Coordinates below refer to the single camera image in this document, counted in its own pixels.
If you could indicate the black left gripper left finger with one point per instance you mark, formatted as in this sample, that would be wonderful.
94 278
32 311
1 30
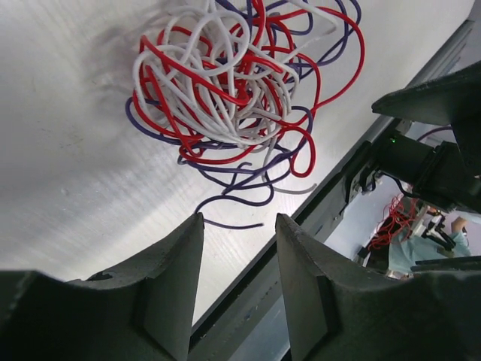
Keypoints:
139 309

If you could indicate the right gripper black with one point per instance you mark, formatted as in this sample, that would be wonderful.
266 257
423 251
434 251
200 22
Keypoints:
452 100

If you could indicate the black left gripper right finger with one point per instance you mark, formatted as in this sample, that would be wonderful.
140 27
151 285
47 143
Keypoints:
338 310

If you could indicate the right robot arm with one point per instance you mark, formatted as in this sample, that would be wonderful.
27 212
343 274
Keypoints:
437 175

